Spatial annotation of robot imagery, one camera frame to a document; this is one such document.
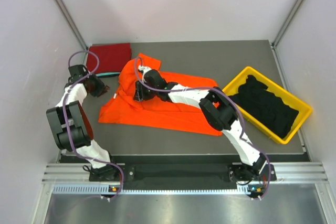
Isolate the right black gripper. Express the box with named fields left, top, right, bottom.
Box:
left=133, top=80, right=159, bottom=103

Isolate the orange t shirt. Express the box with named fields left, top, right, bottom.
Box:
left=98, top=60, right=222, bottom=136

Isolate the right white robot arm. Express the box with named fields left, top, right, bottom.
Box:
left=134, top=66, right=271, bottom=182

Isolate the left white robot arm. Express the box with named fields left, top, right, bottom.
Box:
left=46, top=65, right=122, bottom=182

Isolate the folded teal t shirt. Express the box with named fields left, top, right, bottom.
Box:
left=96, top=72, right=120, bottom=78

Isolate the folded red t shirt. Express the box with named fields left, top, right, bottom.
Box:
left=89, top=43, right=132, bottom=74

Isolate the black t shirt in bin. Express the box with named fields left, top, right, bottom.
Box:
left=230, top=74, right=299, bottom=138

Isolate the yellow plastic bin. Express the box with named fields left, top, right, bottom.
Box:
left=223, top=66, right=312, bottom=145

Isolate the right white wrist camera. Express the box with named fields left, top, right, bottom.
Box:
left=138, top=66, right=151, bottom=74

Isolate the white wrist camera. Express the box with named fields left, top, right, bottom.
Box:
left=138, top=66, right=151, bottom=74
left=68, top=65, right=89, bottom=78

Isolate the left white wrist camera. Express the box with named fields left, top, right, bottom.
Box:
left=68, top=65, right=89, bottom=78

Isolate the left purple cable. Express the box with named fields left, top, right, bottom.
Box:
left=62, top=50, right=124, bottom=200

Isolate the purple cable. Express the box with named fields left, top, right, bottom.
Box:
left=62, top=50, right=124, bottom=200
left=133, top=56, right=271, bottom=200

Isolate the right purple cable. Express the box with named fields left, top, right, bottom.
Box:
left=133, top=56, right=271, bottom=200

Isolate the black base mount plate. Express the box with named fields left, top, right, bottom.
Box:
left=89, top=163, right=276, bottom=189

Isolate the left aluminium frame post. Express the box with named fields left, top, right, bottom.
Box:
left=54, top=0, right=88, bottom=49

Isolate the aluminium frame post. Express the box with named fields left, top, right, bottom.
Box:
left=54, top=0, right=88, bottom=49
left=271, top=0, right=322, bottom=47

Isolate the grey slotted cable duct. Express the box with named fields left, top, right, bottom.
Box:
left=52, top=184, right=261, bottom=196

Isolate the right aluminium frame post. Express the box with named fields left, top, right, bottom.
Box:
left=271, top=0, right=322, bottom=47

